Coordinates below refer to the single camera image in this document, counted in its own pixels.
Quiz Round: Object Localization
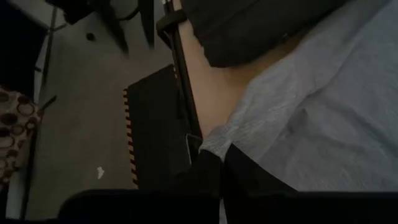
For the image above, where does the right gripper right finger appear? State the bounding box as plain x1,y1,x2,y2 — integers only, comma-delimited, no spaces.
223,142,298,195

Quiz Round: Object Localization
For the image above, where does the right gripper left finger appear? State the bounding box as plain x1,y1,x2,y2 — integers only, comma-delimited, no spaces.
192,149,223,198

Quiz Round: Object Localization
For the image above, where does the light grey t-shirt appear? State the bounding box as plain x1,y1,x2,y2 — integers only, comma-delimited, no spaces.
198,0,398,192

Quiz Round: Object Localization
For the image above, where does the dark grey garment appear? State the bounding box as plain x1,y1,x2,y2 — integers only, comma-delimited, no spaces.
180,0,352,68

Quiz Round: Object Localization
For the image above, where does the black mat hazard stripe edge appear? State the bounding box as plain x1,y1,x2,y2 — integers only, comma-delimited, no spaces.
123,63,203,191

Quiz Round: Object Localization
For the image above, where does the circle patterned fabric seat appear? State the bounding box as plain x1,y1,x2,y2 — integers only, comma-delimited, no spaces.
0,85,44,185

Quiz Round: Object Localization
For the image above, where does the black office chair base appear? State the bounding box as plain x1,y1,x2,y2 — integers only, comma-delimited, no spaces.
45,0,156,58

